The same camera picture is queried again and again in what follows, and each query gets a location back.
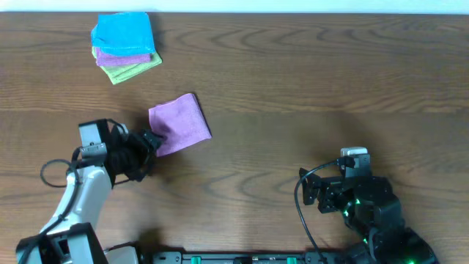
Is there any pink microfibre cloth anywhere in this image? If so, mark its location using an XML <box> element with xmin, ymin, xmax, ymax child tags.
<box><xmin>148</xmin><ymin>93</ymin><xmax>212</xmax><ymax>157</ymax></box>

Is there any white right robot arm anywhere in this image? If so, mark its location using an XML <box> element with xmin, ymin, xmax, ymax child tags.
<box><xmin>294</xmin><ymin>154</ymin><xmax>439</xmax><ymax>264</ymax></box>

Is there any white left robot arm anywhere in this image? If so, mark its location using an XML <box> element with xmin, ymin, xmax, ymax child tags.
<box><xmin>15</xmin><ymin>119</ymin><xmax>163</xmax><ymax>263</ymax></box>

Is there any green folded cloth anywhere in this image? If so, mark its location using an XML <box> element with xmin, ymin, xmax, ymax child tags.
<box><xmin>92</xmin><ymin>47</ymin><xmax>163</xmax><ymax>84</ymax></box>

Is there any purple folded cloth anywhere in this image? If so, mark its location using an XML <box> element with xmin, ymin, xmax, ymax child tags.
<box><xmin>93</xmin><ymin>47</ymin><xmax>151</xmax><ymax>67</ymax></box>

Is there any blue folded cloth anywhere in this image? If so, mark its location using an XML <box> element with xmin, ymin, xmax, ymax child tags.
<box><xmin>91</xmin><ymin>12</ymin><xmax>156</xmax><ymax>56</ymax></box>

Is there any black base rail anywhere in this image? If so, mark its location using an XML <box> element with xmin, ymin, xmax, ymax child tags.
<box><xmin>149</xmin><ymin>251</ymin><xmax>374</xmax><ymax>264</ymax></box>

